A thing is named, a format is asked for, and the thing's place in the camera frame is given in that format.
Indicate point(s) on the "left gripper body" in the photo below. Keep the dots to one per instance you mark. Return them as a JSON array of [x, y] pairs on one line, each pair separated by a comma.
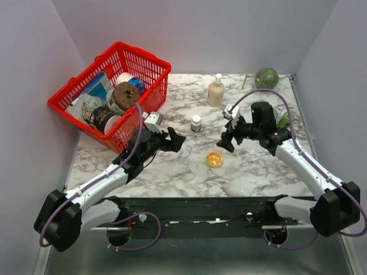
[[160, 142]]

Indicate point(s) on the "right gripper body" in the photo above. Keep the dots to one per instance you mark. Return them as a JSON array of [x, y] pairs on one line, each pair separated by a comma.
[[240, 132]]

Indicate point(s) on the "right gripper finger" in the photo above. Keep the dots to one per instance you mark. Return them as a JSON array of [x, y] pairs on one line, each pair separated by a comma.
[[228, 130], [226, 142]]

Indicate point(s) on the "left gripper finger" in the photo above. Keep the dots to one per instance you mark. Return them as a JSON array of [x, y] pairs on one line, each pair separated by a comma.
[[176, 143], [173, 135]]

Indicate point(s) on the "small pill bottle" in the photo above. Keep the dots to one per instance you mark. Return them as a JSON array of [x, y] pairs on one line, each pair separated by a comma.
[[196, 123]]

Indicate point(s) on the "orange pill dish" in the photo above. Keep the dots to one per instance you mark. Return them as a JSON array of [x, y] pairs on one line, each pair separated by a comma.
[[214, 159]]

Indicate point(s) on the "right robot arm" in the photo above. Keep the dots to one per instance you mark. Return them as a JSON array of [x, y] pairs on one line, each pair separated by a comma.
[[334, 207]]

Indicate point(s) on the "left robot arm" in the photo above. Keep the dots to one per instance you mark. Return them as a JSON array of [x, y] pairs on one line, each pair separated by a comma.
[[64, 215]]

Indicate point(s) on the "beige soap pump bottle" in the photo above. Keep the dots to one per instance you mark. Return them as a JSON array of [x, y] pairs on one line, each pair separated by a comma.
[[216, 91]]

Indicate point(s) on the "green cylinder bottle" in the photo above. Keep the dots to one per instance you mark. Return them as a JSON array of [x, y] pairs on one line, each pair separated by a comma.
[[284, 121]]

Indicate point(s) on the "green melon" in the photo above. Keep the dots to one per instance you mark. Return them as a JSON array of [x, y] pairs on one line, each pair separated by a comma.
[[267, 78]]

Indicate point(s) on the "brown round cork block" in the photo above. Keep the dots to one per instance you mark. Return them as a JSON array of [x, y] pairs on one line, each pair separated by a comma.
[[125, 95]]

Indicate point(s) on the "white printed cup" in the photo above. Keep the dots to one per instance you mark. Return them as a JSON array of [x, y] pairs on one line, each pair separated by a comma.
[[111, 104]]

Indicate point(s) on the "black face cream tub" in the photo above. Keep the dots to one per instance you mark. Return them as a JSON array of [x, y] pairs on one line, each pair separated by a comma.
[[103, 119]]

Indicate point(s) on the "white blue tissue roll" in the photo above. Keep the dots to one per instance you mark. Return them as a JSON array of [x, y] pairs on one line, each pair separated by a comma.
[[133, 80]]

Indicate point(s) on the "blue white packet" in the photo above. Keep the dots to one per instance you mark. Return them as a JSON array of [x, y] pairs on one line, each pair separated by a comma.
[[97, 88]]

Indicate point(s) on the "silver cartoon snack bag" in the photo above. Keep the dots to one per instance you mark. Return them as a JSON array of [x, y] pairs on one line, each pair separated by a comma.
[[82, 107]]

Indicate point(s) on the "red plastic shopping basket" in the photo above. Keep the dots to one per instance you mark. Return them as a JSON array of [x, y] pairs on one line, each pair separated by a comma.
[[115, 60]]

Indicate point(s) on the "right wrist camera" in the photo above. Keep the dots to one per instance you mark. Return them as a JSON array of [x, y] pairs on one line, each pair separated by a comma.
[[232, 114]]

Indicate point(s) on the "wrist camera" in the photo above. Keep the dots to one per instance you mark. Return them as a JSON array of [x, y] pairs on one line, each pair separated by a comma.
[[232, 114], [152, 121]]

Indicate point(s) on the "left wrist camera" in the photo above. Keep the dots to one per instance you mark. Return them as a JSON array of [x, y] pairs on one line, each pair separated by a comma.
[[152, 121]]

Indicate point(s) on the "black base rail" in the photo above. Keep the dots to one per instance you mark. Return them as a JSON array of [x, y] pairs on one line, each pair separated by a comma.
[[180, 218]]

